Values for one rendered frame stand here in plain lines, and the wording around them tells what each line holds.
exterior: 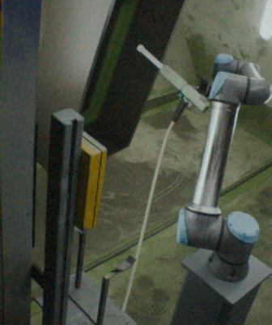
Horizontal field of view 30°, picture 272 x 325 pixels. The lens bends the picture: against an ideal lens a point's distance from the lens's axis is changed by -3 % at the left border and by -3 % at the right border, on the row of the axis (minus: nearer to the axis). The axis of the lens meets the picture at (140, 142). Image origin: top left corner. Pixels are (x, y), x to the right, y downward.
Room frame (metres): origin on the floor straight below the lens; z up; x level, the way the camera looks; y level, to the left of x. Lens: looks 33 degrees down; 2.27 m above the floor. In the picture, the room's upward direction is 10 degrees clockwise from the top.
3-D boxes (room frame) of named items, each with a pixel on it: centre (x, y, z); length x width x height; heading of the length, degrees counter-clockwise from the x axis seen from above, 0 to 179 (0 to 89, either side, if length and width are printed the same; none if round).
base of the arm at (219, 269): (1.62, -0.48, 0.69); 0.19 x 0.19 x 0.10
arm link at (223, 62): (2.48, -0.36, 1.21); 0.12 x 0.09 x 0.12; 87
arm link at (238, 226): (1.62, -0.47, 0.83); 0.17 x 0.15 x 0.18; 87
